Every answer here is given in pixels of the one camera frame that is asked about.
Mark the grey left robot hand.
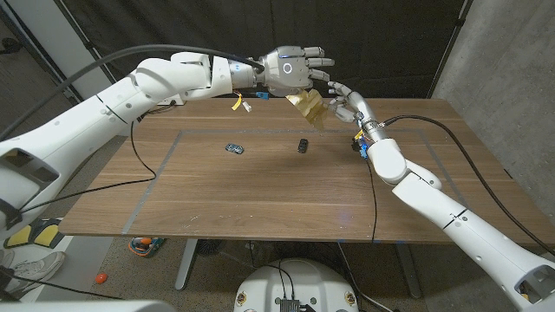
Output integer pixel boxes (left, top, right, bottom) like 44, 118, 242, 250
258, 45, 336, 98

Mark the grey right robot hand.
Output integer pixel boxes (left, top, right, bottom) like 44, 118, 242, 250
327, 81, 379, 133

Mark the gold foil envelope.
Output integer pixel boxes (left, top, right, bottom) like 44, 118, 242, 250
285, 88, 330, 131

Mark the black curtain backdrop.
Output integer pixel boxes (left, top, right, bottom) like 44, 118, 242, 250
60, 0, 467, 118

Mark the black backdrop pole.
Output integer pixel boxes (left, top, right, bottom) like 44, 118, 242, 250
54, 0, 117, 84
428, 0, 473, 99

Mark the white power strip box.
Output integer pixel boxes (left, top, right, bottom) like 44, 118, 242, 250
156, 95, 185, 107

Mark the grey table leg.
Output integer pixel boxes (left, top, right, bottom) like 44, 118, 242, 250
394, 243, 422, 299
174, 237, 199, 291

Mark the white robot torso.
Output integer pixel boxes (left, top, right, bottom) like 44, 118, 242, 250
233, 258, 359, 312

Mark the orange teal tool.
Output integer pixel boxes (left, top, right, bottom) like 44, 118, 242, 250
128, 236, 166, 258

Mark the yellow black foot pedal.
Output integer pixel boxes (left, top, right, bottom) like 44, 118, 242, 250
33, 218, 65, 246
3, 223, 35, 250

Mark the grey sneaker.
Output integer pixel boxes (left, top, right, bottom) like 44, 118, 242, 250
0, 250, 66, 296

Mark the thick black cable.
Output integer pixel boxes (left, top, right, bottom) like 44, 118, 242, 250
0, 43, 265, 140
382, 114, 555, 257

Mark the thin black cable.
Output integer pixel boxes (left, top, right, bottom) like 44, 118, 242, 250
16, 120, 158, 214
366, 158, 379, 244

